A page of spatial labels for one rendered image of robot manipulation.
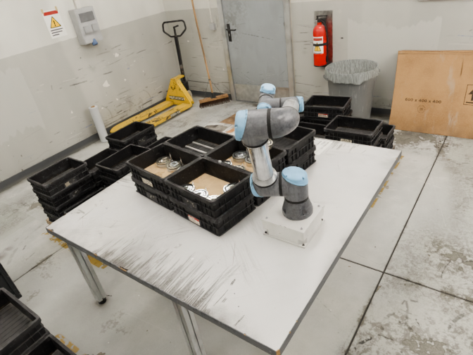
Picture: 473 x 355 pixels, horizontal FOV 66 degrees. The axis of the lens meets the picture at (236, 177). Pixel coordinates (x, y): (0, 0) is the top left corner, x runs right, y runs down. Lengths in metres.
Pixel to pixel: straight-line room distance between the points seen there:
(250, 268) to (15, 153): 3.75
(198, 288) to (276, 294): 0.35
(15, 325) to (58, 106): 3.32
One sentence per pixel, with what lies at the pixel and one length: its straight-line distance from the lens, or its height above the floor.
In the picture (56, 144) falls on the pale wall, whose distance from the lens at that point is 5.16.
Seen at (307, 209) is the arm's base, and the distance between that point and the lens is 1.78.
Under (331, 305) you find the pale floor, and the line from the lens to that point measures 2.47.
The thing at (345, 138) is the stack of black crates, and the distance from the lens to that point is 3.09.
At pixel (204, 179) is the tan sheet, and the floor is 0.83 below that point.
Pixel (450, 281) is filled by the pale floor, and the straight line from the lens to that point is 2.73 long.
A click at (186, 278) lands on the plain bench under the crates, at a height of 0.70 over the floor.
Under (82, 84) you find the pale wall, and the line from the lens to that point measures 5.27.
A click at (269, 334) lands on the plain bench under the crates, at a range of 1.50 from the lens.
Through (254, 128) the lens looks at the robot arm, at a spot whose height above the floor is 1.36.
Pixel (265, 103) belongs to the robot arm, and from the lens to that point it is 1.77.
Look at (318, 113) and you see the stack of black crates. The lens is 3.57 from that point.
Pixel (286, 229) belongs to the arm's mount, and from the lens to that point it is 1.76.
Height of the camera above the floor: 1.92
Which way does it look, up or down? 31 degrees down
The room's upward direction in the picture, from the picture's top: 10 degrees counter-clockwise
